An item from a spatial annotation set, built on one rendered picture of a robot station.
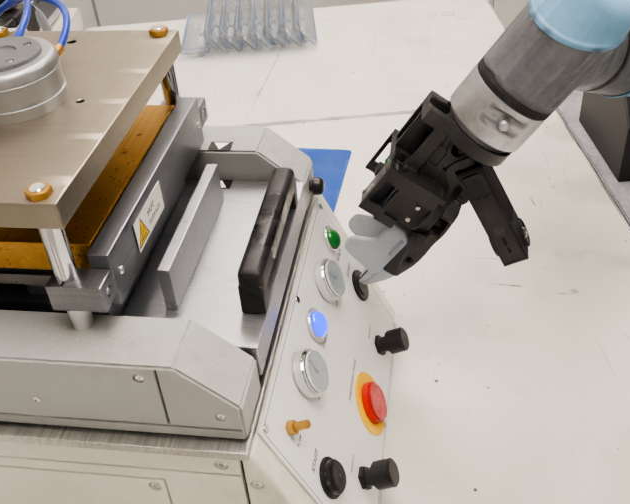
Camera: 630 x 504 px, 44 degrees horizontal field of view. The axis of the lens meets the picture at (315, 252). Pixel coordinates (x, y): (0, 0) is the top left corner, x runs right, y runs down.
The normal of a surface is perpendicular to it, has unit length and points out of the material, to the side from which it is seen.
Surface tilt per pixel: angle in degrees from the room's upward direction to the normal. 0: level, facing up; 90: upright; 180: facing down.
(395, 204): 90
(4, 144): 0
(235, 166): 90
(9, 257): 90
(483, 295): 0
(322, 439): 65
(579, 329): 0
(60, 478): 90
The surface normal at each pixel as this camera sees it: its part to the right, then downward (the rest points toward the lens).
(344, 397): 0.86, -0.30
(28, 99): 0.63, 0.44
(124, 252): 0.99, 0.04
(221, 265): -0.07, -0.79
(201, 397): -0.15, 0.62
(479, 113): -0.53, 0.32
